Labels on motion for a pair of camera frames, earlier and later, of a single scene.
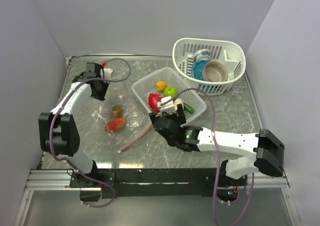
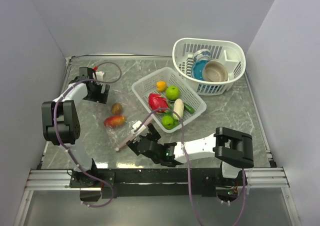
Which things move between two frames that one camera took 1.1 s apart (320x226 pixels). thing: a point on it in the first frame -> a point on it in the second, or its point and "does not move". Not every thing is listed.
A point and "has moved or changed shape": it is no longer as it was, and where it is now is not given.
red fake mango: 115,124 has moved or changed shape
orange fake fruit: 161,85 does not move
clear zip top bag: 114,120 has moved or changed shape
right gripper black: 182,118 -> 153,133
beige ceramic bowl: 215,71 does not move
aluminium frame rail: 58,180 does not move
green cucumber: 189,109 does not move
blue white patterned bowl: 202,54 does not move
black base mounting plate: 117,183 does not move
